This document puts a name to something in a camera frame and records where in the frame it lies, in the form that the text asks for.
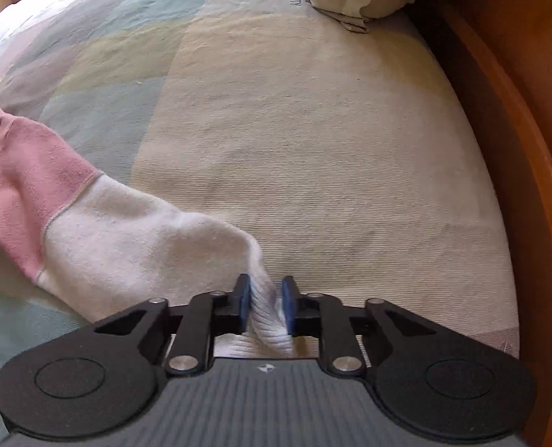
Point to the pink and white knit sweater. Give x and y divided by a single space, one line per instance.
100 246

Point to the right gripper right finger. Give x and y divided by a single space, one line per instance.
431 380

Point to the wooden headboard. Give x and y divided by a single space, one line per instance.
497 55

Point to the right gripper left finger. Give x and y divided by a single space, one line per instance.
98 378

